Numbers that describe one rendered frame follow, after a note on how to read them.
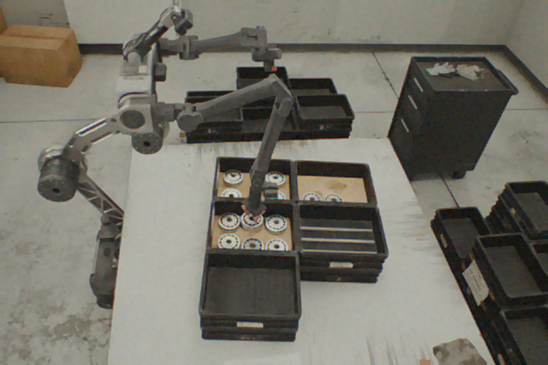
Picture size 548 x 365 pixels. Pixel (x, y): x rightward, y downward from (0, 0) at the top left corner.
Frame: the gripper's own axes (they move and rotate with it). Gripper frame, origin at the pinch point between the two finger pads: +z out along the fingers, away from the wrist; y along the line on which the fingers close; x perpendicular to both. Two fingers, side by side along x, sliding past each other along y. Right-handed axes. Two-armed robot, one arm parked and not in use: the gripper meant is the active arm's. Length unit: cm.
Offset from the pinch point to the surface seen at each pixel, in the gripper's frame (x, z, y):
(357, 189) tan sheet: -58, 4, -20
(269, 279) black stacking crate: 15.1, 5.7, -27.1
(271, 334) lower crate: 30, 12, -44
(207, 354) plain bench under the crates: 52, 19, -30
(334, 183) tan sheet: -52, 5, -9
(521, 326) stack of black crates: -86, 45, -123
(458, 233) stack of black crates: -130, 57, -66
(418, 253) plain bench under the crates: -58, 16, -63
